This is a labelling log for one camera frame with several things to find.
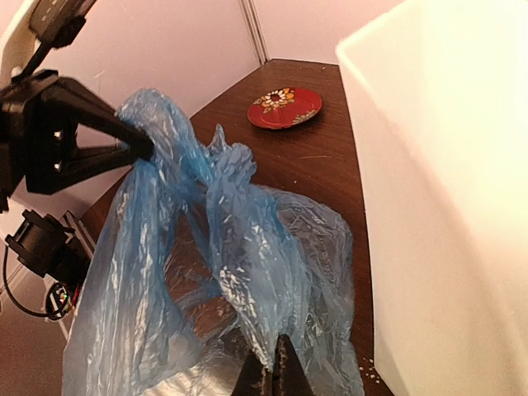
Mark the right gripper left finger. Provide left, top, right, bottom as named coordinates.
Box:
left=233, top=351, right=273, bottom=396

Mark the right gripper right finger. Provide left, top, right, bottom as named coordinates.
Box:
left=272, top=334, right=314, bottom=396

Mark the left aluminium corner post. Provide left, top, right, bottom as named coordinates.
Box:
left=239, top=0, right=270, bottom=65

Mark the white faceted trash bin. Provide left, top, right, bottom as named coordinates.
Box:
left=336, top=1, right=527, bottom=395

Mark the blue plastic trash bag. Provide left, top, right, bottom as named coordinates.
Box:
left=62, top=88, right=364, bottom=395

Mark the red patterned plate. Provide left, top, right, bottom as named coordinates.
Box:
left=247, top=87, right=323, bottom=130

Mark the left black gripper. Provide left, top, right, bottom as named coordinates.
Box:
left=1, top=69, right=153, bottom=212

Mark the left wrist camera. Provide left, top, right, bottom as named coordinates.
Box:
left=1, top=0, right=96, bottom=87

